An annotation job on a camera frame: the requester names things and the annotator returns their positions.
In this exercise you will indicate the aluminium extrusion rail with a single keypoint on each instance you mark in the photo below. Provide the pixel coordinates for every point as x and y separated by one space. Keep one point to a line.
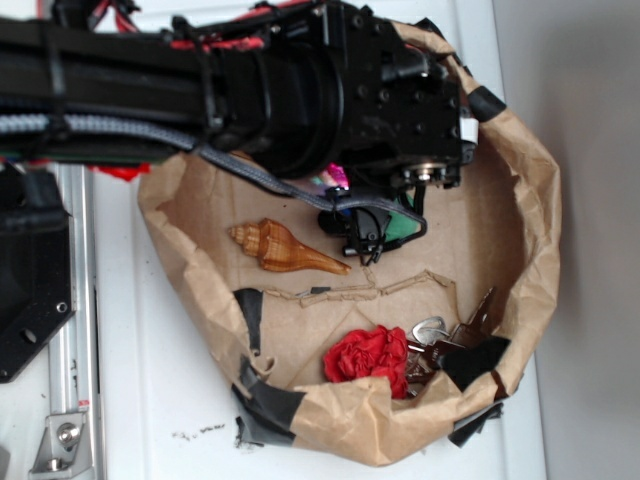
73 352

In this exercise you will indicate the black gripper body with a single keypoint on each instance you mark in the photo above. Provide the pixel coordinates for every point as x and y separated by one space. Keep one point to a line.
403 112

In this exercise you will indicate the metal corner bracket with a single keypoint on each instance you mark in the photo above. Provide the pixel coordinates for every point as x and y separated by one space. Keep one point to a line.
64 451

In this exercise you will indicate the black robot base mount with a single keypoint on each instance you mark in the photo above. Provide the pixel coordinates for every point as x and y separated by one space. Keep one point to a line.
36 285

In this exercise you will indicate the brown spiral seashell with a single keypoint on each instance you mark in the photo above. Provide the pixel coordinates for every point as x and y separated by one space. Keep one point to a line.
277 250

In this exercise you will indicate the green dimpled ball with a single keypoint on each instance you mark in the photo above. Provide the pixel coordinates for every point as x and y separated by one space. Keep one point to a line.
406 222

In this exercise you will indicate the red crumpled paper flower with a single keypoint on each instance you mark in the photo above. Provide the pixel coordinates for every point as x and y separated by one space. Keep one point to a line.
380 352

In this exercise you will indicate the brown paper bag tray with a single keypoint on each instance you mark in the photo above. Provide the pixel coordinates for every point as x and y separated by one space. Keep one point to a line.
268 332

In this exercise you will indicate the bunch of metal keys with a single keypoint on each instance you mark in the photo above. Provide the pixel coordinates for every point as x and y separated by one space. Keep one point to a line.
463 354

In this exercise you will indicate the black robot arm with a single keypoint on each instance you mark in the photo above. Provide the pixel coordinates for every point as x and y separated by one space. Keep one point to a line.
297 86

